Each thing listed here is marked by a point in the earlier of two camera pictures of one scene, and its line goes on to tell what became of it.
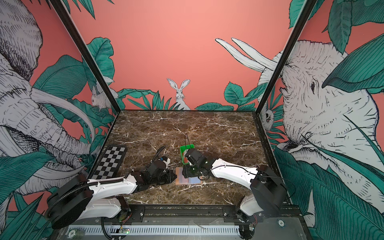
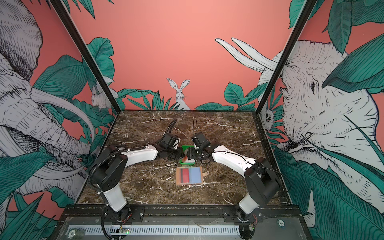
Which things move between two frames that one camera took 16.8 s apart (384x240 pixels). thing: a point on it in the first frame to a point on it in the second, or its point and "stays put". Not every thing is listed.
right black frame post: x=303 y=19 stays put
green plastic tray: x=183 y=148 stays put
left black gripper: x=170 y=175 to x=180 y=150
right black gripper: x=186 y=169 to x=192 y=153
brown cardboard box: x=180 y=179 stays put
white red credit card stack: x=185 y=160 stays put
